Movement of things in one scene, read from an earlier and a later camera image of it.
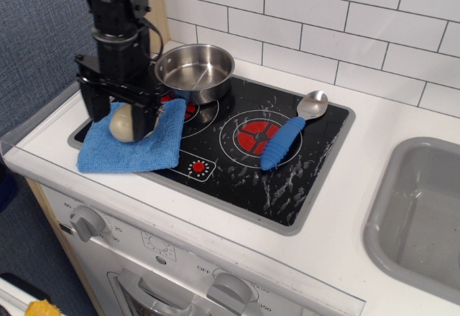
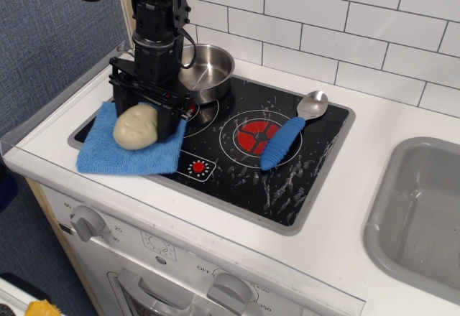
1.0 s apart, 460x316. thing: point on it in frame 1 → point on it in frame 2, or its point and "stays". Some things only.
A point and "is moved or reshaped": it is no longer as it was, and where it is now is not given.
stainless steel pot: [197, 72] stays
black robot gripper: [122, 64] → [154, 76]
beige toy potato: [121, 124] is moved or reshaped
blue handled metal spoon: [310, 105] stays
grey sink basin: [413, 231] stays
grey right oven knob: [231, 291] stays
